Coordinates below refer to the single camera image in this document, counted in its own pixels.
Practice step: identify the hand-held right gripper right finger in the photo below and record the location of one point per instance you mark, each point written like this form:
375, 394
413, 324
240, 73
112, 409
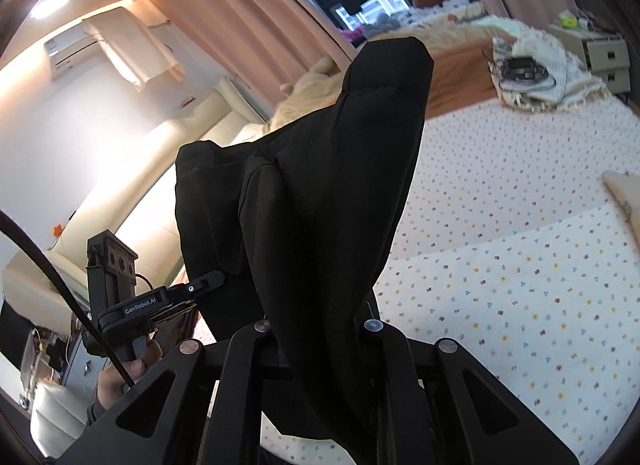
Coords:
390, 350

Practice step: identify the grey drawer cabinet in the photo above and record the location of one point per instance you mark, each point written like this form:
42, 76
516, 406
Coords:
82, 365

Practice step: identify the wide pink curtain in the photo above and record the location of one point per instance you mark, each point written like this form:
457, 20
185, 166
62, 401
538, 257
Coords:
240, 10

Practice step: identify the white air conditioner cover cloth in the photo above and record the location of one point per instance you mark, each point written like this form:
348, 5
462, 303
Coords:
130, 45

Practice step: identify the cream cushioned seat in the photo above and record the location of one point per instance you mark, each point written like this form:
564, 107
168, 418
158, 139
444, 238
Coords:
50, 410

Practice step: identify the white air conditioner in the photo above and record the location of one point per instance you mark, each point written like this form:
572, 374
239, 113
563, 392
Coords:
65, 52

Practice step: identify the cream padded headboard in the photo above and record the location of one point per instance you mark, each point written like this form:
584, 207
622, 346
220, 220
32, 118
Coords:
30, 265

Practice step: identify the person's left hand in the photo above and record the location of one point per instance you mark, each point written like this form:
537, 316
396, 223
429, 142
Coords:
135, 372

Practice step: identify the white dotted bedsheet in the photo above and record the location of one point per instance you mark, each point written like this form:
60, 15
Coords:
500, 295

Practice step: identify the yellow green small item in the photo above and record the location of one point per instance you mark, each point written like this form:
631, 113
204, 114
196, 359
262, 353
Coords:
567, 20

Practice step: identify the grey nightstand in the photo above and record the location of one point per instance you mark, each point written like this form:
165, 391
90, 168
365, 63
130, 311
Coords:
607, 52

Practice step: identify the large black garment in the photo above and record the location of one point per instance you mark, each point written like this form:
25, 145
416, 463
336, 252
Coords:
325, 170

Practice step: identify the beige folded cloth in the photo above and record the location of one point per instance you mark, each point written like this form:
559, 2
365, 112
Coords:
625, 195

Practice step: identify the beige plush toy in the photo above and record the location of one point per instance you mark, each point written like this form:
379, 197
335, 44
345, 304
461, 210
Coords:
322, 67

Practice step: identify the grey plush toy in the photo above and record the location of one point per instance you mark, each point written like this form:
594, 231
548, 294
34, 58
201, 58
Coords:
382, 22

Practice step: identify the salmon duvet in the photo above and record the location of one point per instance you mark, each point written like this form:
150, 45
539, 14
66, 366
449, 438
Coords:
460, 80

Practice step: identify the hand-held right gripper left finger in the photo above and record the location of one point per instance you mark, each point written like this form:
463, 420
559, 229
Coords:
245, 350

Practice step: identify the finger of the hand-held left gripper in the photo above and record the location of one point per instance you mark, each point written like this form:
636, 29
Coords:
205, 282

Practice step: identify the white fringed cloth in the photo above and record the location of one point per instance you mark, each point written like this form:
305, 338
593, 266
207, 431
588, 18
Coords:
565, 70

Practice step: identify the orange wall decoration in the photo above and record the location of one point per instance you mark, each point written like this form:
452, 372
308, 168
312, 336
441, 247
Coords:
57, 229

